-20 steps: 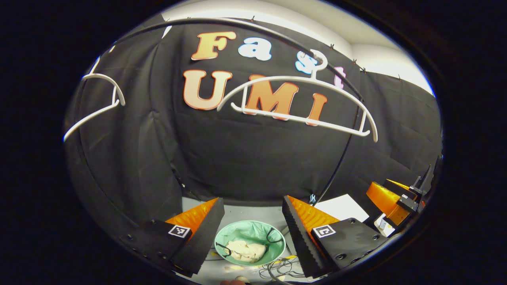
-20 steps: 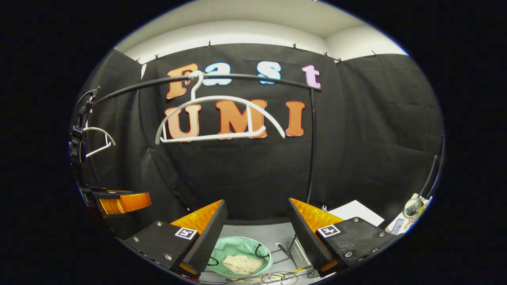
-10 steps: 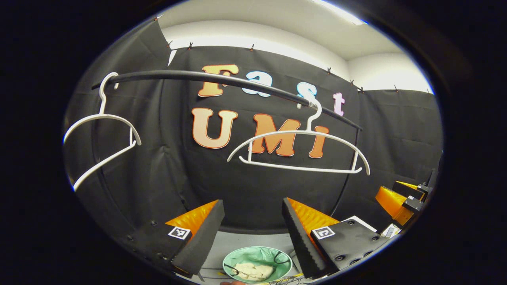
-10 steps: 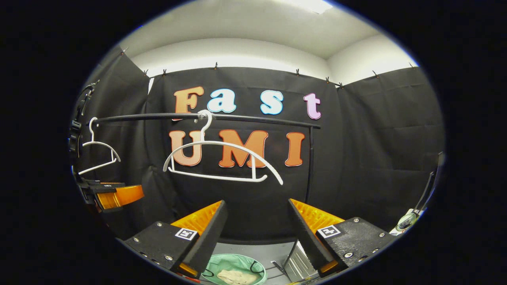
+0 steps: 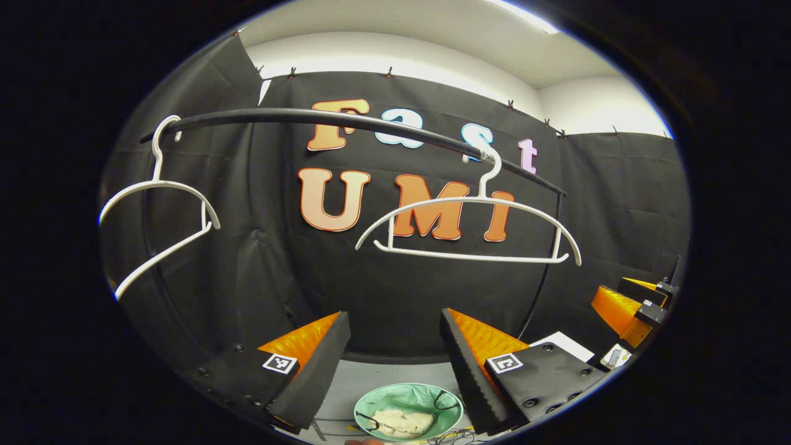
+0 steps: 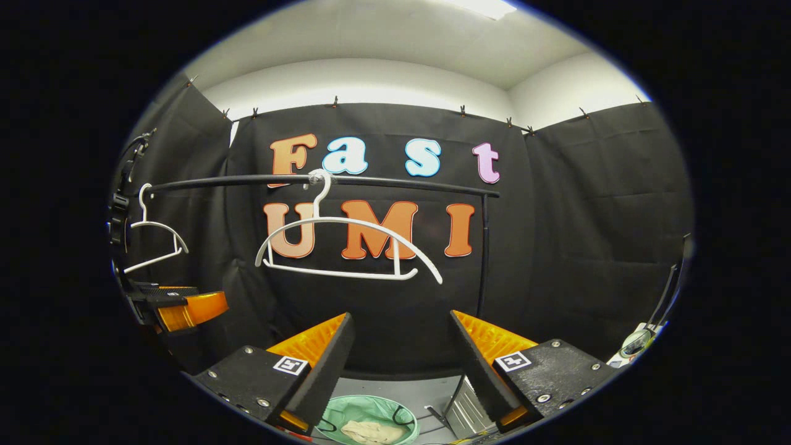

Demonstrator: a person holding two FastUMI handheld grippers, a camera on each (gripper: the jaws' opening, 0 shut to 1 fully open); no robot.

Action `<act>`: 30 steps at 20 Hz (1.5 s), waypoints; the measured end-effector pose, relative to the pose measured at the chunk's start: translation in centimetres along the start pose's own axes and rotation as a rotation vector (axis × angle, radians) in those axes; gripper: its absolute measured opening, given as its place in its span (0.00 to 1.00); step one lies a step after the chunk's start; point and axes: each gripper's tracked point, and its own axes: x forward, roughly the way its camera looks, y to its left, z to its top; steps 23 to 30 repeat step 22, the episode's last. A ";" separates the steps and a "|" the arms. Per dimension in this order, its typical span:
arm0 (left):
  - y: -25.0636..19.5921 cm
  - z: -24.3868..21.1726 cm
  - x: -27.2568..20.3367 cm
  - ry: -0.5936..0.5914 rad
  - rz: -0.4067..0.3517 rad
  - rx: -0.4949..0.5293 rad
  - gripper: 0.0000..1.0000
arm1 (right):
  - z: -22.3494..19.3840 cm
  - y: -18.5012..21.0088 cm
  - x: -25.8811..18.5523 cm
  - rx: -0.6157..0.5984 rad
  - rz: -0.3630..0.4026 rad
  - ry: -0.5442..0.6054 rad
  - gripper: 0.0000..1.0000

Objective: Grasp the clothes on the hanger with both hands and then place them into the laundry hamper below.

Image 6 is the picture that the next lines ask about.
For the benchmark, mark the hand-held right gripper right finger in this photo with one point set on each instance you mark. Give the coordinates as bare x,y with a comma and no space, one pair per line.
479,377

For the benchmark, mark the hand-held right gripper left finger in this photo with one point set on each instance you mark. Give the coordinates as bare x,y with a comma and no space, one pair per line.
327,371

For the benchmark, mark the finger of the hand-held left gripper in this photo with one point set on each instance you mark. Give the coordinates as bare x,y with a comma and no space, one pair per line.
164,293
198,309

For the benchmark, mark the green laundry hamper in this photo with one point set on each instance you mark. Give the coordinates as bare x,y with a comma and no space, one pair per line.
364,408

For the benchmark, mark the cream collared shirt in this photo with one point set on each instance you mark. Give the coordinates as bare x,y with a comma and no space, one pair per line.
371,431

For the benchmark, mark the white plastic hanger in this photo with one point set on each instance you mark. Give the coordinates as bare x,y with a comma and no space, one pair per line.
144,210
346,219

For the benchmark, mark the ribbed silver metal case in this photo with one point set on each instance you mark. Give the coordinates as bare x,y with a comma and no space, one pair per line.
469,411

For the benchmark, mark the black backdrop cloth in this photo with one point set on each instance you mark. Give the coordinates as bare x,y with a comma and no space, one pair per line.
556,247

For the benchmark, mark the ceiling light panel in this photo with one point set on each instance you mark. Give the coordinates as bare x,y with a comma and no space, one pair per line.
488,7

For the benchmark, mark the black clothes rail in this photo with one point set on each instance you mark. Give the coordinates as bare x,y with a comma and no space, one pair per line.
401,185

